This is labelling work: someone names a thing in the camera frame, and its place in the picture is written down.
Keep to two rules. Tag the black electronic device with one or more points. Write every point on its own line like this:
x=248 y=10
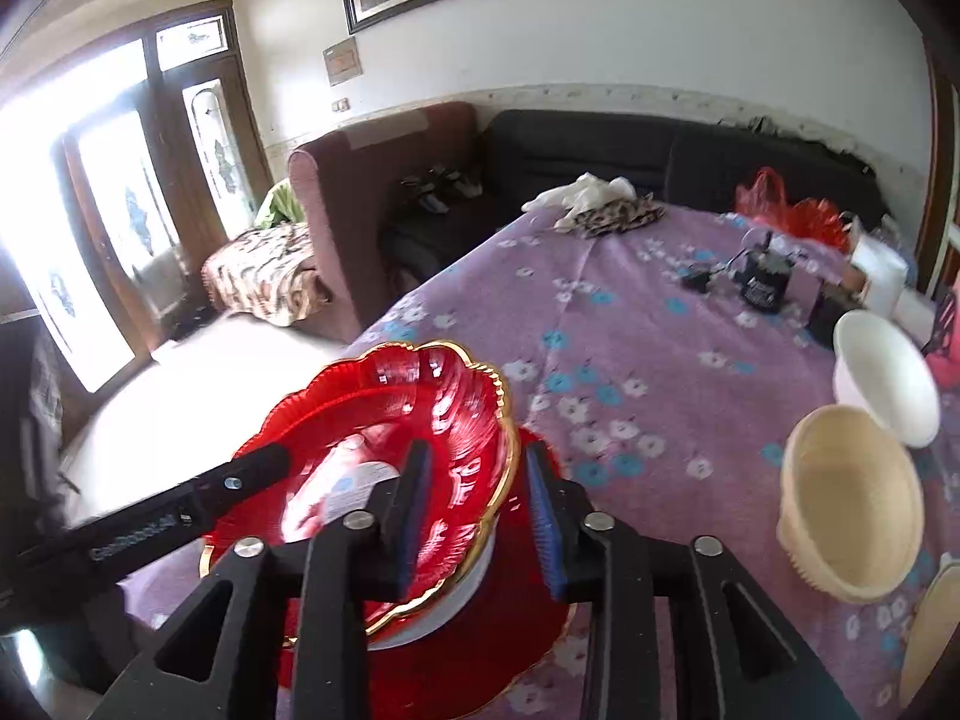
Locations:
x=765 y=281

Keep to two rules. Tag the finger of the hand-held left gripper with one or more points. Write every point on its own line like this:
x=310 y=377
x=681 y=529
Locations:
x=240 y=478

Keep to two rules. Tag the white cloth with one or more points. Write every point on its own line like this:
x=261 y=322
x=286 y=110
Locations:
x=585 y=191

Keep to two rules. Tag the black sofa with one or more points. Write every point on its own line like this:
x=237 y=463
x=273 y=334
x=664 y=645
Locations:
x=600 y=150

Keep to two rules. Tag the white plastic jar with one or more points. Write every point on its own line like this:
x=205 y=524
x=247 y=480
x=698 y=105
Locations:
x=881 y=270

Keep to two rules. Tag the cream ribbed plastic bowl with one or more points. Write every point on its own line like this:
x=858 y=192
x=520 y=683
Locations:
x=847 y=510
x=930 y=637

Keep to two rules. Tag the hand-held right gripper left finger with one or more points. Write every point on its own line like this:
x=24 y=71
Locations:
x=416 y=525

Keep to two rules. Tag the plain red glass plate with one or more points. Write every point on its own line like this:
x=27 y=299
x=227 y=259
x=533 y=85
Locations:
x=510 y=652

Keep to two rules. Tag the leopard print cloth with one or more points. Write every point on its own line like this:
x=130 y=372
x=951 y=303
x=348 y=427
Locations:
x=615 y=219

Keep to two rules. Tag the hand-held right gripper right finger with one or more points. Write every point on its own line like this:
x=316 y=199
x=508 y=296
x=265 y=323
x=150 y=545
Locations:
x=546 y=532

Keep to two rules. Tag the white foam bowl right back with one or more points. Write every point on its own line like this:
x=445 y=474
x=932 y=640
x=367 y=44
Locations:
x=885 y=375

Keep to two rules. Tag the wooden door frame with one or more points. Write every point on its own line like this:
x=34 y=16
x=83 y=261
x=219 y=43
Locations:
x=941 y=165

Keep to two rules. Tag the green cloth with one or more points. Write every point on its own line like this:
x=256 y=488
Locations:
x=279 y=202

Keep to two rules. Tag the small wall plaque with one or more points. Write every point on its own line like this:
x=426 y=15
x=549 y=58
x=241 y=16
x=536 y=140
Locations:
x=341 y=60

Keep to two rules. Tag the black power adapter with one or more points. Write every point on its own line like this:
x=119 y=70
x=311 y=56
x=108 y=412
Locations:
x=697 y=279

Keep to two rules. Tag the maroon armchair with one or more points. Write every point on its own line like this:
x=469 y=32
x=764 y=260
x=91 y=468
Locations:
x=330 y=240

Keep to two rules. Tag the brown-capped dark bottle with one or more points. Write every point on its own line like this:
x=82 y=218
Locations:
x=832 y=311

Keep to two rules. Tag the purple floral tablecloth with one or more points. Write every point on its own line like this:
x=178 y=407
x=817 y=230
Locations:
x=660 y=390

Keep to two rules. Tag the brown printed blanket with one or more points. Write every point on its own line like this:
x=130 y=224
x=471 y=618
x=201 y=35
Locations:
x=255 y=277

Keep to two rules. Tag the wooden glass door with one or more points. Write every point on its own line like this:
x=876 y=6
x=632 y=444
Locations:
x=187 y=165

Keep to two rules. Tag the red plastic plate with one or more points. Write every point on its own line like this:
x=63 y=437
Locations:
x=450 y=405

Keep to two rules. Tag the red plastic bag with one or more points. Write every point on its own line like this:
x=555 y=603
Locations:
x=814 y=221

